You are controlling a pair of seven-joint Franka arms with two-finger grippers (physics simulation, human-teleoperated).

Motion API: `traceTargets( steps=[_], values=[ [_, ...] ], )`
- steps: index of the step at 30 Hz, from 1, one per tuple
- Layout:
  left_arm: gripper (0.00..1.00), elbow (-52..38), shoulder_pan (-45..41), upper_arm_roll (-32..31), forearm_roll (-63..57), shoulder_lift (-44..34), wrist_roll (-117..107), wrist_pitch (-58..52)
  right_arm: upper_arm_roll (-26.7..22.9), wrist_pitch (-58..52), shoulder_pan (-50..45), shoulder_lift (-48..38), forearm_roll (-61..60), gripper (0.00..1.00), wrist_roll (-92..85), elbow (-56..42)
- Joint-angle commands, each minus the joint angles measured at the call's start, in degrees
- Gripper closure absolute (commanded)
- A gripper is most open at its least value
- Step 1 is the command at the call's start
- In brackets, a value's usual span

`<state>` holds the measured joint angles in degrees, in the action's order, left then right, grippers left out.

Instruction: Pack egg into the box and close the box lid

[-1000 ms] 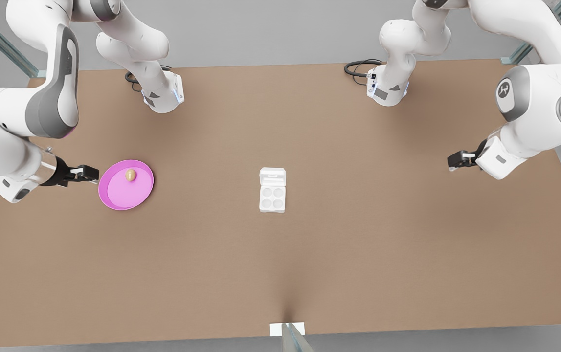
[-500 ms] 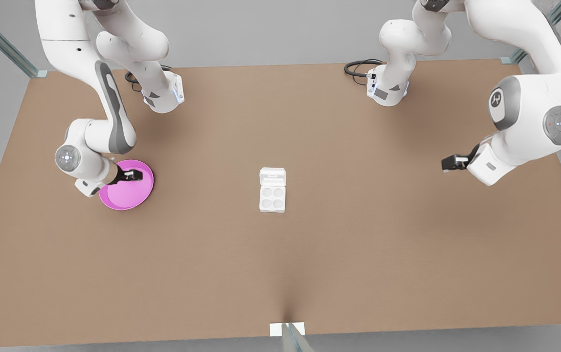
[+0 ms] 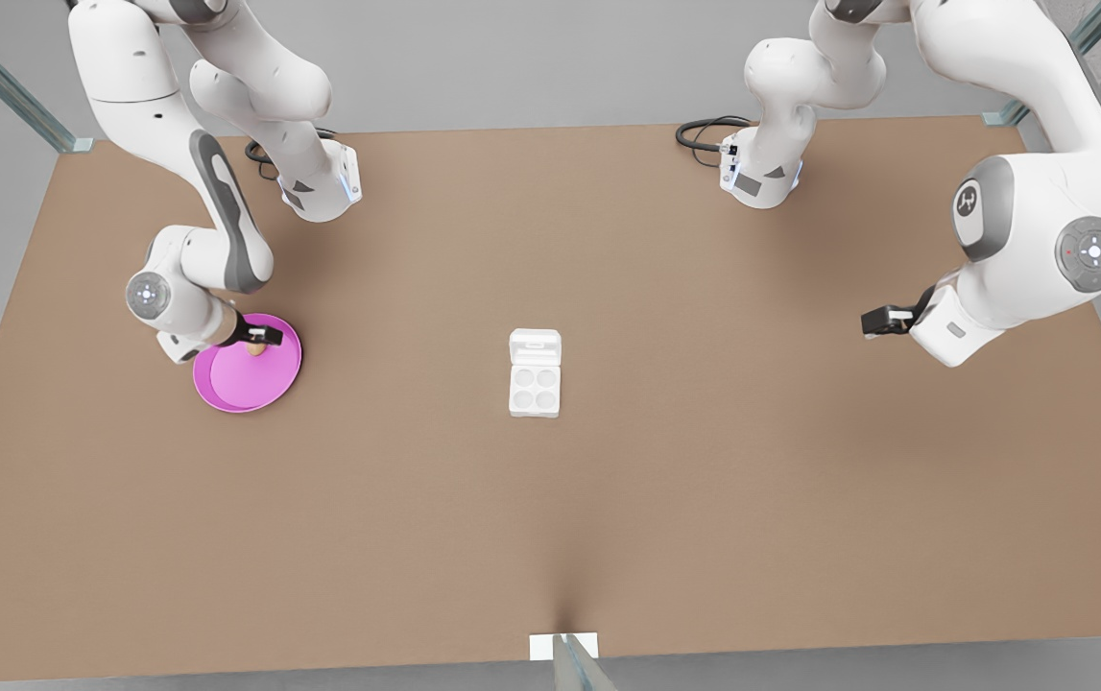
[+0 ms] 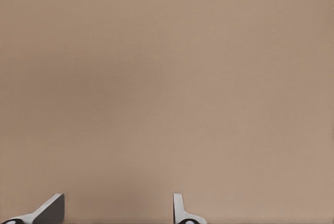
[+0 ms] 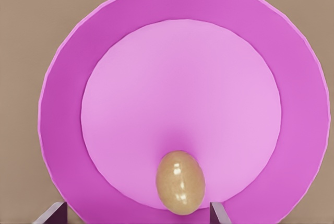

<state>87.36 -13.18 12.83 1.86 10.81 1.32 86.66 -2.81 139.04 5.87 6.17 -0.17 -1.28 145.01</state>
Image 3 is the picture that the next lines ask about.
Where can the white egg box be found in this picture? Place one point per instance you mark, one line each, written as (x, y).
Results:
(535, 388)

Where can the pink round plate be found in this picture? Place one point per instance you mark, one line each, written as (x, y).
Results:
(248, 369)

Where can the silver frame post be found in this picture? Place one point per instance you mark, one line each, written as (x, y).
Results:
(1054, 72)
(3, 82)
(569, 662)

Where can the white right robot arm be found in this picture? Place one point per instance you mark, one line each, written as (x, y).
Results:
(224, 206)

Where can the white egg box lid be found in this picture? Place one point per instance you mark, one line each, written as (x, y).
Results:
(535, 346)

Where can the beige egg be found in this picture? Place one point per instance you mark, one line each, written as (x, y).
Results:
(256, 347)

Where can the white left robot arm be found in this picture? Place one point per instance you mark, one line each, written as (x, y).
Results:
(1030, 240)

